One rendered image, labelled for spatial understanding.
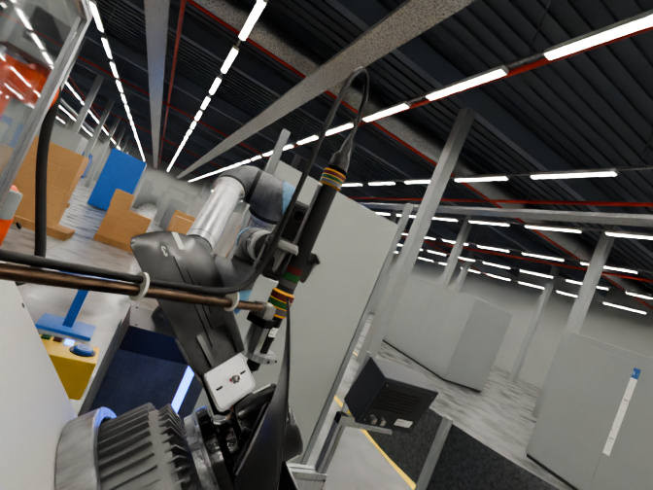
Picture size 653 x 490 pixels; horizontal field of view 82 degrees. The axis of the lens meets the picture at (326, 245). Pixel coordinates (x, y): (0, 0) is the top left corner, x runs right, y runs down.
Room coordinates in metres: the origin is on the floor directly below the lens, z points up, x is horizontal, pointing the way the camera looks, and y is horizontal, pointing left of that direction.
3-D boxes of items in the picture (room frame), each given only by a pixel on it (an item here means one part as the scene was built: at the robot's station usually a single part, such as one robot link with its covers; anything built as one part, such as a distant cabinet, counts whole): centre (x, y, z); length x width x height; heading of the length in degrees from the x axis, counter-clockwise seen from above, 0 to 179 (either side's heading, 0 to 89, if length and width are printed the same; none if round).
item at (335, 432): (1.26, -0.27, 0.96); 0.03 x 0.03 x 0.20; 27
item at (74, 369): (0.88, 0.47, 1.02); 0.16 x 0.10 x 0.11; 117
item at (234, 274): (0.93, 0.18, 1.36); 0.11 x 0.08 x 0.11; 102
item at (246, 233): (0.94, 0.16, 1.46); 0.11 x 0.08 x 0.09; 27
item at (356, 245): (2.74, 0.02, 1.10); 1.21 x 0.05 x 2.20; 117
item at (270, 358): (0.69, 0.04, 1.33); 0.09 x 0.07 x 0.10; 152
